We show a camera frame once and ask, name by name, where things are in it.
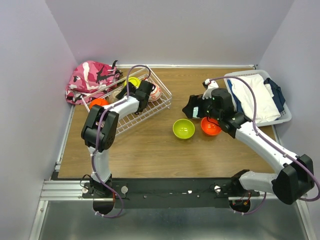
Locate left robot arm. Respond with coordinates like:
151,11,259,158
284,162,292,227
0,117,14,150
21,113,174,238
81,80,156,198

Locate lavender plastic laundry basket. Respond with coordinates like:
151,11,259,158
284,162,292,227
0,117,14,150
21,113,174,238
224,70,292,127

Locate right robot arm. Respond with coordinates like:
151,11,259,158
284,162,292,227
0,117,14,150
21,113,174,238
182,88,316,205

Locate orange bowl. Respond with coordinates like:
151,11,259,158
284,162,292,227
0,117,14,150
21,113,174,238
200,117,222,137
89,98,109,109

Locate light blue ribbed bowl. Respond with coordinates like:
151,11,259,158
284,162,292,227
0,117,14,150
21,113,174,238
192,106,199,119

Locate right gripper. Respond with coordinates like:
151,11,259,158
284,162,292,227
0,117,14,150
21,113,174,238
182,94,222,121

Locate white bowl with red pattern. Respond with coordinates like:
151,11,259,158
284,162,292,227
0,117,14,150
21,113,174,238
148,84,162,102

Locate dark blue jeans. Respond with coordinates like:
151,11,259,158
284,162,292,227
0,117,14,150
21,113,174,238
264,77,286,113

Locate white wire dish rack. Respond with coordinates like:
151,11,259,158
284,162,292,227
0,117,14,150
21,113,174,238
83,66,172,136

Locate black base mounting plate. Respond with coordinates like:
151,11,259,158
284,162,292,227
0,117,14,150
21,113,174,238
82,177,260,209

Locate yellow-green bowl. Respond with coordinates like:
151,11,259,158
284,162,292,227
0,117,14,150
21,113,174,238
128,76,141,88
172,118,196,140

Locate beige speckled bowl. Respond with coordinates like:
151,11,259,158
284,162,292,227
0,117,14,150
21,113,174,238
109,90,121,102

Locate pink camouflage cloth bag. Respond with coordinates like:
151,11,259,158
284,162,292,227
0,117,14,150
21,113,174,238
65,60,123,105

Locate white folded cloth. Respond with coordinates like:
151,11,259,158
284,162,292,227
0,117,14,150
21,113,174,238
229,74,281,124

